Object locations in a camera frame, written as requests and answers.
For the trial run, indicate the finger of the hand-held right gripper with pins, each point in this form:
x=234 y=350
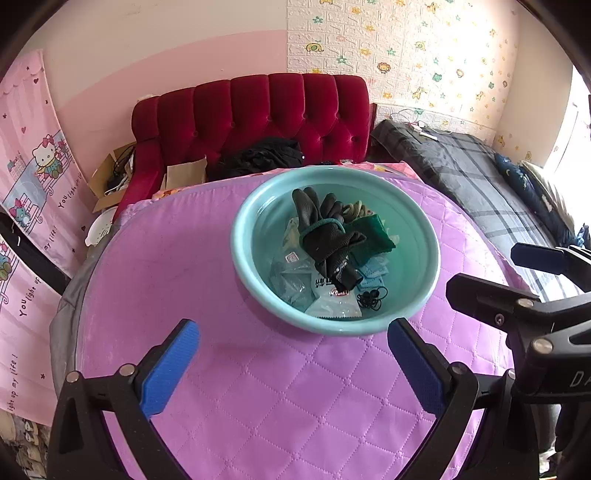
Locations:
x=538 y=256
x=475 y=295

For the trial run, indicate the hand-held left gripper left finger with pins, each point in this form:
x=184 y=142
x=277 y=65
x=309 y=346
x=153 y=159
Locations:
x=171 y=364

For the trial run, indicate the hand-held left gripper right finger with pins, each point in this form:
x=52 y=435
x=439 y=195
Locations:
x=415 y=364

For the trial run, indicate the blue face mask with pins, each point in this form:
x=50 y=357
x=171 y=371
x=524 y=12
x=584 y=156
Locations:
x=374 y=272

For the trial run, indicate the white snack packet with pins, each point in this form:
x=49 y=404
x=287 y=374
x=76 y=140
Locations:
x=332 y=300

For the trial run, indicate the small black packet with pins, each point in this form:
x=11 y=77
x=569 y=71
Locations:
x=346 y=277

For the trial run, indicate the green scouring pad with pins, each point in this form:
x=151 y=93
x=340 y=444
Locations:
x=376 y=235

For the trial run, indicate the clear plastic bag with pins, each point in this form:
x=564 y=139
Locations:
x=288 y=281

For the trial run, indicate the black work gloves pair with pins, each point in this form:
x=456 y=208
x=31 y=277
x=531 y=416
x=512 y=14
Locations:
x=323 y=240

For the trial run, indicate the teal plastic basin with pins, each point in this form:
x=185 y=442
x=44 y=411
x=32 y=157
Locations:
x=258 y=217

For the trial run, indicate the dark blue cloth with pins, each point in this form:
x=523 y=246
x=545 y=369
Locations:
x=579 y=235

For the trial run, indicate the purple quilted blanket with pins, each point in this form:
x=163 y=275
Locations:
x=231 y=392

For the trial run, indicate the white pillow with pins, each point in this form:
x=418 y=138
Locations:
x=549 y=189

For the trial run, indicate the dark blue printed pillow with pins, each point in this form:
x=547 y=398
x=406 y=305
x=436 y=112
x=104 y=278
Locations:
x=517 y=177

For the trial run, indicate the dark plaid bed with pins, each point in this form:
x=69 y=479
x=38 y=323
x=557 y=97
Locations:
x=461 y=161

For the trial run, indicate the window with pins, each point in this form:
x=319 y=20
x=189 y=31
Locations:
x=572 y=138

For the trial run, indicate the pink cartoon curtain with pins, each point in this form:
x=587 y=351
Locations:
x=23 y=332
x=37 y=161

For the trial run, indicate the white plastic dish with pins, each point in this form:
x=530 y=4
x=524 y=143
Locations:
x=99 y=228

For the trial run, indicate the patterned cloth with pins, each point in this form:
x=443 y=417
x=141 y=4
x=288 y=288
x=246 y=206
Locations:
x=21 y=438

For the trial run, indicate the black bar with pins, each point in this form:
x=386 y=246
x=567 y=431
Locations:
x=32 y=254

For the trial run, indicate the small cardboard box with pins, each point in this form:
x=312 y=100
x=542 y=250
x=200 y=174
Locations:
x=184 y=173

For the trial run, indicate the black clothing pile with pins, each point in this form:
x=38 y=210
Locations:
x=258 y=157

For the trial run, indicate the red tufted sofa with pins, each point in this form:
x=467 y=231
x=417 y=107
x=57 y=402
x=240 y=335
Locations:
x=277 y=115

